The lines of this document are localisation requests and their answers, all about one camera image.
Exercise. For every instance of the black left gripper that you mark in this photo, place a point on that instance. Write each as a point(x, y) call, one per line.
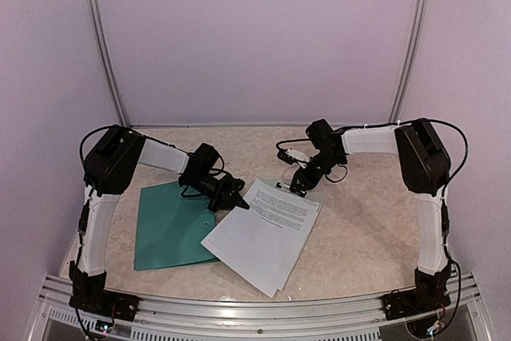
point(226, 196)

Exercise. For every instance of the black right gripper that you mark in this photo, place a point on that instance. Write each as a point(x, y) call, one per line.
point(307, 182)

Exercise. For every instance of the light green clipboard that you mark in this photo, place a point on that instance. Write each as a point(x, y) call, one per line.
point(276, 184)

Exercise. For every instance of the white paper sheet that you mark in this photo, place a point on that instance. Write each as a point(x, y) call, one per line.
point(263, 244)

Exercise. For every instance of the dark green folder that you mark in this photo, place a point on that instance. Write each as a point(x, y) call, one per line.
point(170, 229)

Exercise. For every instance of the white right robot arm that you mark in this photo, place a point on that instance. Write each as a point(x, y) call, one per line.
point(425, 168)

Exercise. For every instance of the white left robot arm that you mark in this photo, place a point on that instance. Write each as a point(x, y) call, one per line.
point(108, 171)

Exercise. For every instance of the front aluminium rail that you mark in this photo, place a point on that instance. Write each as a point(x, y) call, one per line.
point(159, 318)

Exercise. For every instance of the right aluminium frame post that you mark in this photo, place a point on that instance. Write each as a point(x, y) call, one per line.
point(419, 14)

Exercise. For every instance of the aluminium frame post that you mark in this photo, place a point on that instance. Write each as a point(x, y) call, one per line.
point(419, 14)
point(106, 62)

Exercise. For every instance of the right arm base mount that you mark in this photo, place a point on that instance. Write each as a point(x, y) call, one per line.
point(428, 294)

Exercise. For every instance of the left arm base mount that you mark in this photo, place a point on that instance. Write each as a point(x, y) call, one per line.
point(89, 294)

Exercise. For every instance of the left aluminium frame post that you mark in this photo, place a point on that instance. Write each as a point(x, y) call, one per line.
point(106, 62)

